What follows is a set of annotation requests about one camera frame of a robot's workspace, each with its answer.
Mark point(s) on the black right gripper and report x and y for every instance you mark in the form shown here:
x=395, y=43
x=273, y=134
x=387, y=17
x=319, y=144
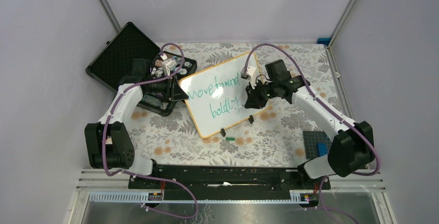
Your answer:
x=254, y=101

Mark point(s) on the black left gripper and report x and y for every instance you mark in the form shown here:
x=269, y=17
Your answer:
x=173, y=91

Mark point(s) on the yellow framed whiteboard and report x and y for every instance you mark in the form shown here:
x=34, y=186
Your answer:
x=215, y=94

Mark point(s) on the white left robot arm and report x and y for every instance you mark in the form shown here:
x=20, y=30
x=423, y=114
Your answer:
x=108, y=143

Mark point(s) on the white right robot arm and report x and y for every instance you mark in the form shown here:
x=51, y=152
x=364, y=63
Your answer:
x=351, y=142

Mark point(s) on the black whiteboard foot clip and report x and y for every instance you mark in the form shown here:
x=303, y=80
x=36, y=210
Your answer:
x=223, y=132
x=251, y=119

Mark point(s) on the floral table mat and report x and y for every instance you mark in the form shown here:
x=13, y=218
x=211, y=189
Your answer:
x=275, y=137

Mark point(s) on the black poker chip case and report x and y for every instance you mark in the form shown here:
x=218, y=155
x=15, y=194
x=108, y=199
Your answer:
x=116, y=60

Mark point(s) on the grey lego baseplate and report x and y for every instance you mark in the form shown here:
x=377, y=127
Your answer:
x=311, y=138

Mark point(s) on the blue lego brick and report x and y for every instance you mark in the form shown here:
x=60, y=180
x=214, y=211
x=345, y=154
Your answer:
x=322, y=149

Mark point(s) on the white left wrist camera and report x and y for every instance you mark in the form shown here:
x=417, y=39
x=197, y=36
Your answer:
x=169, y=64

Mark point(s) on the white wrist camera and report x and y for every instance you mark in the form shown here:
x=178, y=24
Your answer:
x=250, y=74
x=169, y=64

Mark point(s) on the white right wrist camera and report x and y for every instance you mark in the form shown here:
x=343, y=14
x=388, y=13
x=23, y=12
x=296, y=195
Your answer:
x=250, y=74

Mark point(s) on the blue corner bracket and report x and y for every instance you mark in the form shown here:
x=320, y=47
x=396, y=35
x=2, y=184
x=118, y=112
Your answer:
x=324, y=41

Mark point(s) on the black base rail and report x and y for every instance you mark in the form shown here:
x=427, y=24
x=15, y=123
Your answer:
x=227, y=183

